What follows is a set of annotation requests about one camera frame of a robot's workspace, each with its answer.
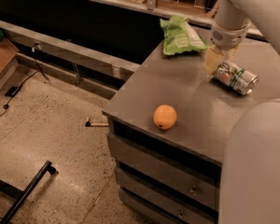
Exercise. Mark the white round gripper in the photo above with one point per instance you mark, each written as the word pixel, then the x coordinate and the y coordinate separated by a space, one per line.
pixel 228 37

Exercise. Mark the silver green 7up can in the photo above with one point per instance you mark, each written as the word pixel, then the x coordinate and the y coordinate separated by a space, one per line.
pixel 236 77

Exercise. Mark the green chip bag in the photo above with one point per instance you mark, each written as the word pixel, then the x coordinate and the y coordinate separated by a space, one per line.
pixel 180 37

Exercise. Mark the orange fruit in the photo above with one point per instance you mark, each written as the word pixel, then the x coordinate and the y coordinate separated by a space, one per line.
pixel 164 117

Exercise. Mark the grey drawer cabinet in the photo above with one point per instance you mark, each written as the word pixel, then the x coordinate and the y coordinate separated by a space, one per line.
pixel 220 162

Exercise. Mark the small wooden stick on floor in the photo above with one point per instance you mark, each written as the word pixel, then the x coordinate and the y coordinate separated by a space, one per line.
pixel 90 123

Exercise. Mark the cardboard box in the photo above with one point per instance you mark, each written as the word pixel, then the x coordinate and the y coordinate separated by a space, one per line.
pixel 8 61

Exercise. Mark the black metal floor bar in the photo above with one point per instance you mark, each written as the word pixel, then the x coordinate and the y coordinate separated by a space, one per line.
pixel 19 195

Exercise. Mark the grey low shelf rail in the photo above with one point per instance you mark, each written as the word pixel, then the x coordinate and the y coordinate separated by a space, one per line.
pixel 85 68

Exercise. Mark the black power adapter with cable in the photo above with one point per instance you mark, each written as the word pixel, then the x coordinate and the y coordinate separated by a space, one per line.
pixel 13 91

